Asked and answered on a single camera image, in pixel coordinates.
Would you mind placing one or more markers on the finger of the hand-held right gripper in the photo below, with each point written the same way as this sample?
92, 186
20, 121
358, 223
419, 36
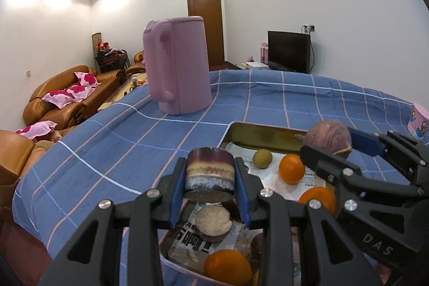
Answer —
367, 142
325, 162

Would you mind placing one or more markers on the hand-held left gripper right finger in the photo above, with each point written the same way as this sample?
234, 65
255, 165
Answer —
242, 199

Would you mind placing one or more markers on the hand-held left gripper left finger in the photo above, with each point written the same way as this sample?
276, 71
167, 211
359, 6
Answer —
176, 202

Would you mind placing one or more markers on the purple turnip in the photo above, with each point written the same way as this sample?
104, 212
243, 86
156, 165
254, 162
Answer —
328, 137

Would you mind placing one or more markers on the orange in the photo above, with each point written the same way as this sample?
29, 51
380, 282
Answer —
228, 266
316, 199
291, 168

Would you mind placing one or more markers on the brown cake cylinder pale end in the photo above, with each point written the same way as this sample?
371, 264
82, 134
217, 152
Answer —
212, 220

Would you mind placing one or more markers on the dark purple layered cake cylinder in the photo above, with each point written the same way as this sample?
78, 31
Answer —
209, 172

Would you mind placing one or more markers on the small yellow-green fruit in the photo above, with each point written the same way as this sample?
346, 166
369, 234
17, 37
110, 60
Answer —
256, 277
262, 159

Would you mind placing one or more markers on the brown round taro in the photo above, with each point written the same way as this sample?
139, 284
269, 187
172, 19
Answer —
251, 245

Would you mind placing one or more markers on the pink metal tin box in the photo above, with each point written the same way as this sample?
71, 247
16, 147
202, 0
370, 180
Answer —
268, 133

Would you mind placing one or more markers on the person's right hand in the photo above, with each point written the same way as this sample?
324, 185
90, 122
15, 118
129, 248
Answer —
383, 274

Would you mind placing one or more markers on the printed paper leaflet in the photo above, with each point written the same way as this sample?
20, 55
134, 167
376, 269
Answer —
186, 235

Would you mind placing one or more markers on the pink cartoon print cup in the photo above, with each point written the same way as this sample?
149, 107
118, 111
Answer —
419, 121

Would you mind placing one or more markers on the blue checkered tablecloth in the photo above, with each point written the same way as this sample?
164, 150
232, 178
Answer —
134, 145

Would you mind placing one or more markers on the black television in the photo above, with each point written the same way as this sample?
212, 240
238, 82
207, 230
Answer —
288, 49

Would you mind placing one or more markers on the white low television table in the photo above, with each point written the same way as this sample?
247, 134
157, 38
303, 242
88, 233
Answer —
256, 65

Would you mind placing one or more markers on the pink gift bag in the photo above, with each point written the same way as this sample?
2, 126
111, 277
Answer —
263, 53

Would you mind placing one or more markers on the wooden coffee table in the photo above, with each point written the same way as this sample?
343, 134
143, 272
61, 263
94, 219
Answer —
124, 88

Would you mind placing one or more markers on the pink electric kettle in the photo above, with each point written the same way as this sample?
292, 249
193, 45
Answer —
187, 71

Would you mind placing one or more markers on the pink floral cushion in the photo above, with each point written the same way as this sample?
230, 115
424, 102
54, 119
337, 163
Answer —
85, 79
57, 97
35, 129
82, 92

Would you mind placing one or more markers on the dark cluttered rack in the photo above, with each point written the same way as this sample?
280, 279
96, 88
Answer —
110, 60

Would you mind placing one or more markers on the long brown leather sofa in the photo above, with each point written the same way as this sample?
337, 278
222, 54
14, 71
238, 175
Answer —
60, 81

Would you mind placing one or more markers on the brown leather armchair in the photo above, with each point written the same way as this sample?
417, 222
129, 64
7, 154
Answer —
13, 152

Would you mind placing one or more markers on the tall patterned board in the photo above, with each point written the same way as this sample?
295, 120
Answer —
96, 39

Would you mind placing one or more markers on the brown wooden door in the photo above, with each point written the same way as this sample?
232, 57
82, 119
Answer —
207, 4

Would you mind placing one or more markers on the white wall socket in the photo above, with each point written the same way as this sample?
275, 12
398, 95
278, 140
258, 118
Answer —
308, 28

